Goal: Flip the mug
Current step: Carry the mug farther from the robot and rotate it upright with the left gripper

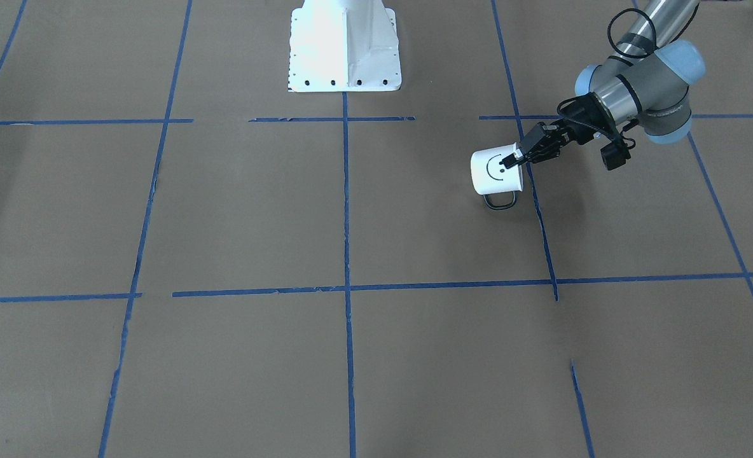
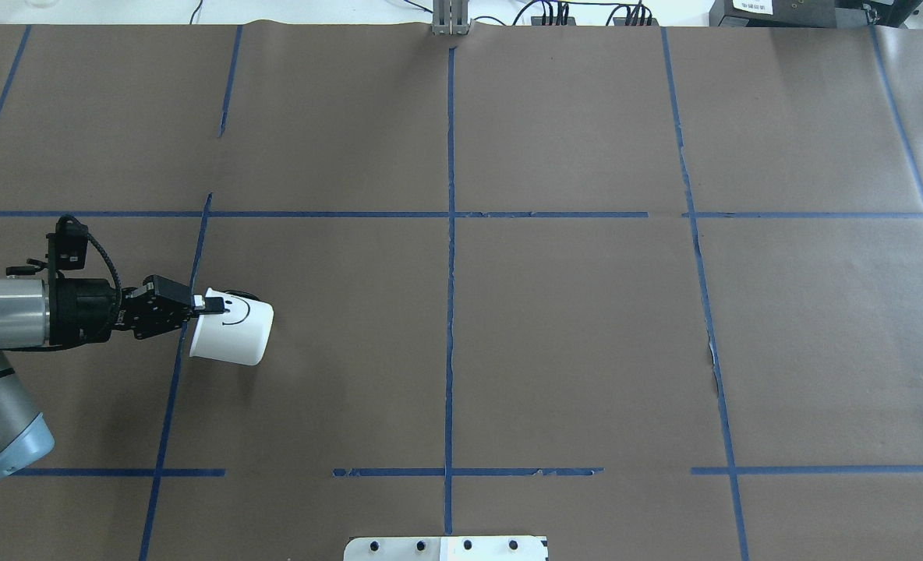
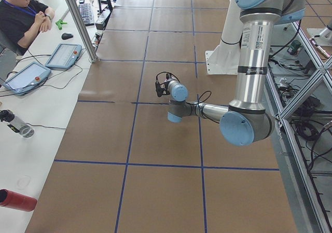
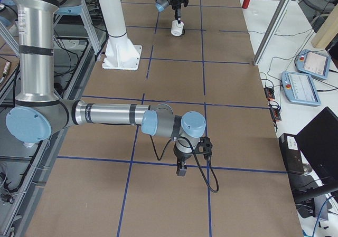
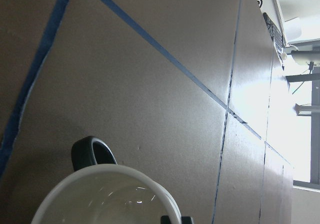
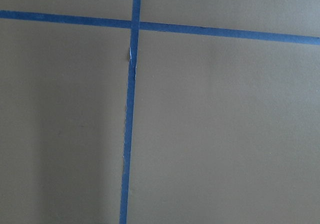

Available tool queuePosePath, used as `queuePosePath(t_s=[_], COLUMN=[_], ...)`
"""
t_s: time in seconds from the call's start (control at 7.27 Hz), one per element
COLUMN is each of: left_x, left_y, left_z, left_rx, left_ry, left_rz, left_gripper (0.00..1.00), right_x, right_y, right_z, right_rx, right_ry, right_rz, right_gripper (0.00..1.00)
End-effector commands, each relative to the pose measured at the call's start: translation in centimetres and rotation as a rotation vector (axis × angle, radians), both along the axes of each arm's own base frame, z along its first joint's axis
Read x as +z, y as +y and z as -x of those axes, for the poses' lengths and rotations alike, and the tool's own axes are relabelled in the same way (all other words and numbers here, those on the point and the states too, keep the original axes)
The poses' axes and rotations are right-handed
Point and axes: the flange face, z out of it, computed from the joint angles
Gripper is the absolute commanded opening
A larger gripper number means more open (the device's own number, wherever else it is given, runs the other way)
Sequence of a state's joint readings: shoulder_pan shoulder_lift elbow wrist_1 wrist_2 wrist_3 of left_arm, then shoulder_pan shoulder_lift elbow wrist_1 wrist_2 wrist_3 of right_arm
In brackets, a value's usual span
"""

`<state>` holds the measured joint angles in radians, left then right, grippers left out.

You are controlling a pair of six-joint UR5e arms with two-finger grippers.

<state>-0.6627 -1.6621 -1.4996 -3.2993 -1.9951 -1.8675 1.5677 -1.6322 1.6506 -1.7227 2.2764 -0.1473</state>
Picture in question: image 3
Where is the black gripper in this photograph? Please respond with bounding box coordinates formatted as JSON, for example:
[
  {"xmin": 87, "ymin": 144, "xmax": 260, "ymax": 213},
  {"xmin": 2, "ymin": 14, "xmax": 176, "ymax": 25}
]
[{"xmin": 155, "ymin": 73, "xmax": 171, "ymax": 97}]

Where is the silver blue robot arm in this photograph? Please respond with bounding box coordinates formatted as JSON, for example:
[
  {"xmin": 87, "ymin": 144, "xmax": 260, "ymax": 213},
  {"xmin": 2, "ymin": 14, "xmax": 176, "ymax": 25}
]
[{"xmin": 155, "ymin": 0, "xmax": 305, "ymax": 146}]

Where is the brown paper table cover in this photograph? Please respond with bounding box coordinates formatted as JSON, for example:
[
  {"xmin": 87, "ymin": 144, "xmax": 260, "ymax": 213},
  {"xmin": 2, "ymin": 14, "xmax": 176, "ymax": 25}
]
[{"xmin": 26, "ymin": 0, "xmax": 297, "ymax": 232}]

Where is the far blue teach pendant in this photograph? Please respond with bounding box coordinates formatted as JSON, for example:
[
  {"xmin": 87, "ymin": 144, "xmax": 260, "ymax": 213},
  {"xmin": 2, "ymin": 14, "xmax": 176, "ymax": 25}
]
[{"xmin": 45, "ymin": 44, "xmax": 82, "ymax": 70}]

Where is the blue teach pendant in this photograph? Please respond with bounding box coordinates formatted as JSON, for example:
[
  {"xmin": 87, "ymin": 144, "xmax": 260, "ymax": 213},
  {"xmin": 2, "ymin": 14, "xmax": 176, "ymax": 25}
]
[
  {"xmin": 45, "ymin": 44, "xmax": 82, "ymax": 70},
  {"xmin": 3, "ymin": 62, "xmax": 51, "ymax": 95}
]

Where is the black keyboard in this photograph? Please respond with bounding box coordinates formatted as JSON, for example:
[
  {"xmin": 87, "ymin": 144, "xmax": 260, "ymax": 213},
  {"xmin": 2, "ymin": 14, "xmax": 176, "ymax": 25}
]
[{"xmin": 78, "ymin": 3, "xmax": 94, "ymax": 26}]

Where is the black computer mouse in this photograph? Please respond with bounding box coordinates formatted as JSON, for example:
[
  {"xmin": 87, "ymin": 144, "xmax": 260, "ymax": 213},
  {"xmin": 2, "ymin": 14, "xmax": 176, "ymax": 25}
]
[{"xmin": 61, "ymin": 33, "xmax": 74, "ymax": 40}]

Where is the green plastic clamp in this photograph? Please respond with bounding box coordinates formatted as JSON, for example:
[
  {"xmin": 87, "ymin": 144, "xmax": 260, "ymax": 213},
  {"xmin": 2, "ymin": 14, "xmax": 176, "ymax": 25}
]
[{"xmin": 56, "ymin": 19, "xmax": 67, "ymax": 31}]

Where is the near blue teach pendant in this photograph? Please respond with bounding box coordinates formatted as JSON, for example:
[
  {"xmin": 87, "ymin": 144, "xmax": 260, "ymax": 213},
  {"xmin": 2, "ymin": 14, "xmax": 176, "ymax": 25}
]
[{"xmin": 3, "ymin": 62, "xmax": 51, "ymax": 95}]

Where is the clear water bottle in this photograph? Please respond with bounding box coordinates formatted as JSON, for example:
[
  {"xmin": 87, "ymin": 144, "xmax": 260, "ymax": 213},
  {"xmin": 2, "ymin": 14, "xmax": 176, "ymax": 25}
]
[{"xmin": 1, "ymin": 109, "xmax": 34, "ymax": 138}]

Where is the person in black shirt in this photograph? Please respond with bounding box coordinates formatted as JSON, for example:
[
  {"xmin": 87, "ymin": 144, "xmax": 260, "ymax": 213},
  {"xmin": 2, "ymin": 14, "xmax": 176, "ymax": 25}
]
[{"xmin": 1, "ymin": 0, "xmax": 55, "ymax": 54}]

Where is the red water bottle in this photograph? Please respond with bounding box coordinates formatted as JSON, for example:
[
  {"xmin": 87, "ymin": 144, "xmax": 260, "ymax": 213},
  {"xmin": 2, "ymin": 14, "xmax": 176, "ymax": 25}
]
[{"xmin": 1, "ymin": 189, "xmax": 37, "ymax": 212}]

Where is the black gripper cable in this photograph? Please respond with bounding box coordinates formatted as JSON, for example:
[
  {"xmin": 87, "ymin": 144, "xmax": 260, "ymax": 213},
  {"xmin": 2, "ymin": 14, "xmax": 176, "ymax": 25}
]
[{"xmin": 196, "ymin": 90, "xmax": 212, "ymax": 108}]

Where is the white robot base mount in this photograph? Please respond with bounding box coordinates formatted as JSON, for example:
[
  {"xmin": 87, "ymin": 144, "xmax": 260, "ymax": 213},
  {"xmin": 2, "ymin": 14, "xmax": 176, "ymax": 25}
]
[{"xmin": 205, "ymin": 0, "xmax": 243, "ymax": 75}]

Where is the aluminium frame post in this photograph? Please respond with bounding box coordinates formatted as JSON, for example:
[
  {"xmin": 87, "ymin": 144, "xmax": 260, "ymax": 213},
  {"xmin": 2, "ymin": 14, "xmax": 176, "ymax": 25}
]
[{"xmin": 65, "ymin": 0, "xmax": 98, "ymax": 63}]

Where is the aluminium frame rail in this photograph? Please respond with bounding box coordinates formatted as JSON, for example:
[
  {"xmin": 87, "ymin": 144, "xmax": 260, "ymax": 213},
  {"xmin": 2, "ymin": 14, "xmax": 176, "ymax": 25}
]
[{"xmin": 265, "ymin": 16, "xmax": 331, "ymax": 232}]

